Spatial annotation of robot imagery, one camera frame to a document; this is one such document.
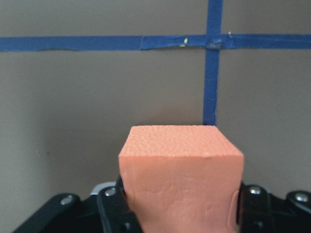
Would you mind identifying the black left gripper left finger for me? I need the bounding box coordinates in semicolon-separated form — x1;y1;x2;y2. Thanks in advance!
91;177;143;233

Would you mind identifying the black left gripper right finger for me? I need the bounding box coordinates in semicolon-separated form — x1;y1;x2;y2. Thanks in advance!
236;183;276;233

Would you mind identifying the orange foam block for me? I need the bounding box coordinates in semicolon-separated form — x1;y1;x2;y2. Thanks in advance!
119;125;244;233

